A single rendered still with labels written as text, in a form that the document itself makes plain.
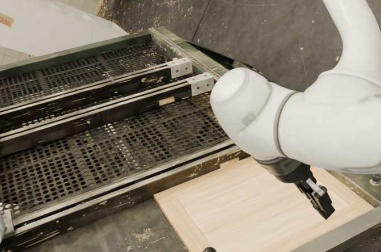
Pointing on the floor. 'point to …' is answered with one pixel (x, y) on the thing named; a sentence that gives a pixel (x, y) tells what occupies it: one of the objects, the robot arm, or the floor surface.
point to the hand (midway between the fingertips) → (322, 206)
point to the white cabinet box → (47, 23)
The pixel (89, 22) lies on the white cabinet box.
